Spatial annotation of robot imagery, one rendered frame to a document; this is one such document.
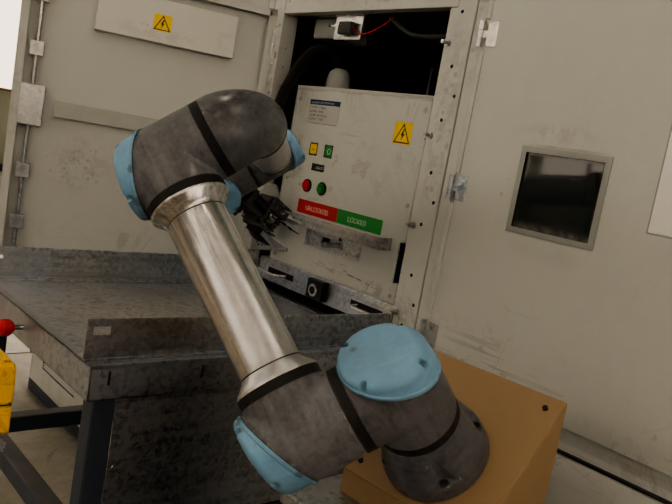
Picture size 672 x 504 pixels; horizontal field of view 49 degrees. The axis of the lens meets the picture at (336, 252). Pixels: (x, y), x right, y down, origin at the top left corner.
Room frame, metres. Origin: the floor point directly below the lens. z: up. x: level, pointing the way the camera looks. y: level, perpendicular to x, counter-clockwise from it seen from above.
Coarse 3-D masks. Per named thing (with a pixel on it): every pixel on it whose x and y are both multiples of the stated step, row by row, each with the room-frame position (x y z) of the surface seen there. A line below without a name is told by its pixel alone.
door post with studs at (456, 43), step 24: (456, 24) 1.56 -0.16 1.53; (456, 48) 1.55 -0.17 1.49; (456, 72) 1.54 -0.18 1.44; (456, 96) 1.53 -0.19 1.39; (432, 120) 1.57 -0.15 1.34; (432, 144) 1.56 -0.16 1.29; (432, 168) 1.55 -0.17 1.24; (432, 192) 1.54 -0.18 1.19; (432, 216) 1.53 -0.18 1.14; (408, 240) 1.58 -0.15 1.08; (408, 264) 1.57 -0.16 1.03; (408, 288) 1.55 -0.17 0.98; (408, 312) 1.54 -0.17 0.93
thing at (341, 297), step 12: (276, 264) 1.95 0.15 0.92; (288, 264) 1.93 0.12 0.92; (288, 276) 1.91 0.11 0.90; (300, 276) 1.87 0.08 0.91; (312, 276) 1.83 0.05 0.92; (288, 288) 1.90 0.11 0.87; (300, 288) 1.86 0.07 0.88; (336, 288) 1.76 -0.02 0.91; (348, 288) 1.73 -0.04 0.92; (336, 300) 1.76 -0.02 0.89; (348, 300) 1.73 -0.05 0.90; (360, 300) 1.70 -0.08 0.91; (372, 300) 1.67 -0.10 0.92; (348, 312) 1.72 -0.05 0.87; (372, 312) 1.66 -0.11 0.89
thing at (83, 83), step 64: (64, 0) 1.86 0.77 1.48; (128, 0) 1.89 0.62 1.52; (192, 0) 1.97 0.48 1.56; (64, 64) 1.87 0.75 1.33; (128, 64) 1.92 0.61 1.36; (192, 64) 1.98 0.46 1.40; (256, 64) 2.04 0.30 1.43; (64, 128) 1.88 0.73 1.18; (128, 128) 1.92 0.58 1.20; (0, 192) 1.80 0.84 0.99; (64, 192) 1.88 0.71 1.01
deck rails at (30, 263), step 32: (32, 256) 1.60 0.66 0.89; (64, 256) 1.65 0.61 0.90; (96, 256) 1.70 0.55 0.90; (128, 256) 1.75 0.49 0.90; (160, 256) 1.81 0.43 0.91; (96, 320) 1.13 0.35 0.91; (128, 320) 1.17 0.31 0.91; (160, 320) 1.20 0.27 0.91; (192, 320) 1.25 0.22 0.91; (288, 320) 1.39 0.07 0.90; (320, 320) 1.44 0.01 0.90; (352, 320) 1.50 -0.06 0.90; (384, 320) 1.57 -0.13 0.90; (96, 352) 1.13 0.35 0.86; (128, 352) 1.17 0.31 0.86; (160, 352) 1.21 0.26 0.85; (192, 352) 1.25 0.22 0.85; (224, 352) 1.29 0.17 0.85
